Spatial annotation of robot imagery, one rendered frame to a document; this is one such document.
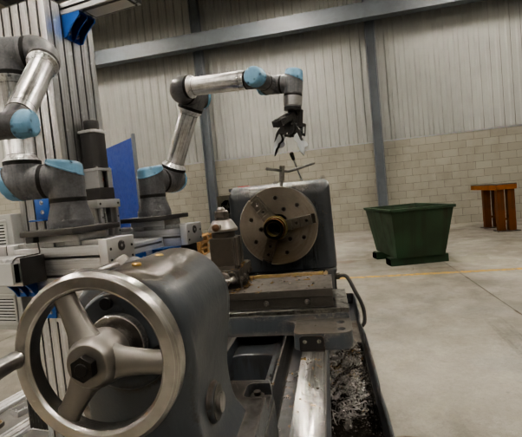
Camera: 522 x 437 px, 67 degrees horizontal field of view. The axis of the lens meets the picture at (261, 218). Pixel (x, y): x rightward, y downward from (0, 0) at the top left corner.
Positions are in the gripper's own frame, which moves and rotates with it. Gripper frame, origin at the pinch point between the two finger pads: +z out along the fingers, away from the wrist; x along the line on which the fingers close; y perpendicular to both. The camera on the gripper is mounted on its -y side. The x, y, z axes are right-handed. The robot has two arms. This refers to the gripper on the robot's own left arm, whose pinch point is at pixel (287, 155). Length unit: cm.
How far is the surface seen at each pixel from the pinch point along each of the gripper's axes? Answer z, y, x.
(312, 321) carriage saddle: 44, -55, -51
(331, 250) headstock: 39.2, 17.9, -12.3
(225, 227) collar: 24, -60, -27
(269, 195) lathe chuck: 16.4, -9.5, 1.2
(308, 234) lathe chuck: 31.2, -1.0, -12.5
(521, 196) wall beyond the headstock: 7, 1101, 66
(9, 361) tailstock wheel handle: 29, -121, -65
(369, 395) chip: 78, -17, -49
